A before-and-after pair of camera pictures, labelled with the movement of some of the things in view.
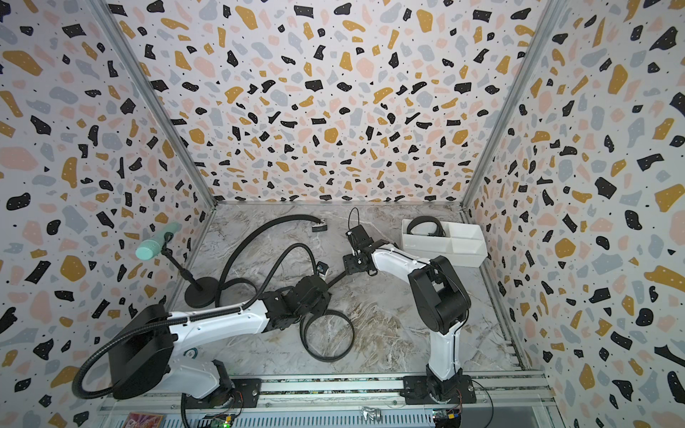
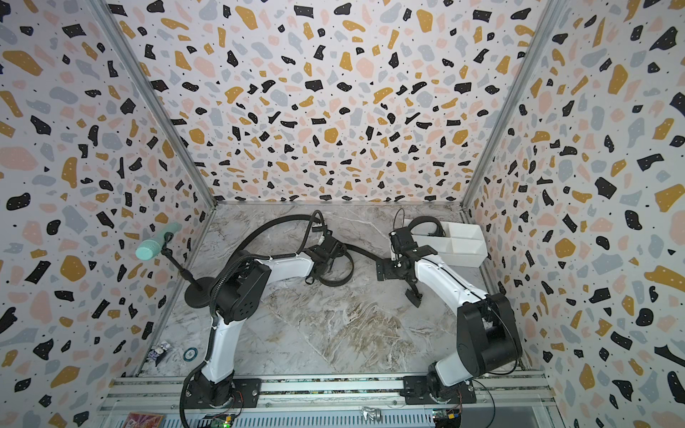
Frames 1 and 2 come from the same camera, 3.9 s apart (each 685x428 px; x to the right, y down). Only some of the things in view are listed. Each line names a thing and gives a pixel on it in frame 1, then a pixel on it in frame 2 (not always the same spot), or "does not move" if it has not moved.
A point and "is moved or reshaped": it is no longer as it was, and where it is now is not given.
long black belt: [310, 315] is moved or reshaped
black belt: [439, 232] does not move
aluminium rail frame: [502, 401] does not move
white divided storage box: [464, 244] does not move
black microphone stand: [202, 292] does not move
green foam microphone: [151, 247] does not move
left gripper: [325, 302] -> [315, 252]
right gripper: [350, 264] -> [387, 265]
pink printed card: [142, 420] does not move
